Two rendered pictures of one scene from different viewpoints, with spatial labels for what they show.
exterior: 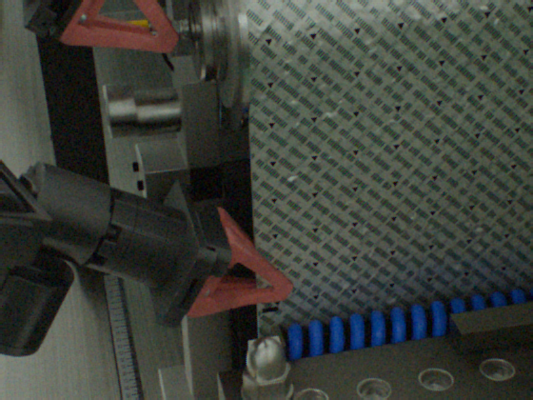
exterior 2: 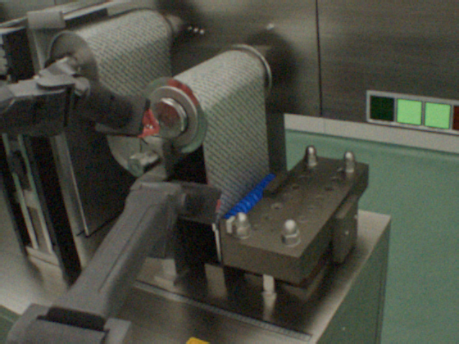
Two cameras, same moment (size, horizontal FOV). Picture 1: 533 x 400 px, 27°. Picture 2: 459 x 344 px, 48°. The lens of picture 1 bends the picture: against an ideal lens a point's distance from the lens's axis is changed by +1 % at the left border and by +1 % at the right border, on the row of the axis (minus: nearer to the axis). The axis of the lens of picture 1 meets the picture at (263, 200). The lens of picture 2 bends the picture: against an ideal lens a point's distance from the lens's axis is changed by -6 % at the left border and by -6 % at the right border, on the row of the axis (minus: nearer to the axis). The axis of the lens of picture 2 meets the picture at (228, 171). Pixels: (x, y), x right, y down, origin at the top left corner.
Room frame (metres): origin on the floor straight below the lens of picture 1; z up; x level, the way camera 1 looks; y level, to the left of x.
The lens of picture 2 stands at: (-0.03, 0.64, 1.59)
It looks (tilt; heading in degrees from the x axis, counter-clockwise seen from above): 26 degrees down; 315
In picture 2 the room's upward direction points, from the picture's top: 6 degrees counter-clockwise
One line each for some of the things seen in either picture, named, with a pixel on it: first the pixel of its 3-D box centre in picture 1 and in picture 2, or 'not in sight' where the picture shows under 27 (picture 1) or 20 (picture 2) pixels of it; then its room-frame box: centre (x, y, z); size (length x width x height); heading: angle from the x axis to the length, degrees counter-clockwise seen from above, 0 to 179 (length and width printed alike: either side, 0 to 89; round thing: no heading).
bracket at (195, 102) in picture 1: (183, 245); (161, 215); (0.73, 0.07, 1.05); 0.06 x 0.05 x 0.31; 101
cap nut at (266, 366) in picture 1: (266, 366); (241, 223); (0.58, 0.00, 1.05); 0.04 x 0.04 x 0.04
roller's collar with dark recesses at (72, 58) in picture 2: not in sight; (64, 69); (0.95, 0.09, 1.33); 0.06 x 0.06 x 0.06; 11
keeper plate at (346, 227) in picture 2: not in sight; (347, 228); (0.47, -0.21, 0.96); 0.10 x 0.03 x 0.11; 101
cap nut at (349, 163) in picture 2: not in sight; (349, 159); (0.55, -0.34, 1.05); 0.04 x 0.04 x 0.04
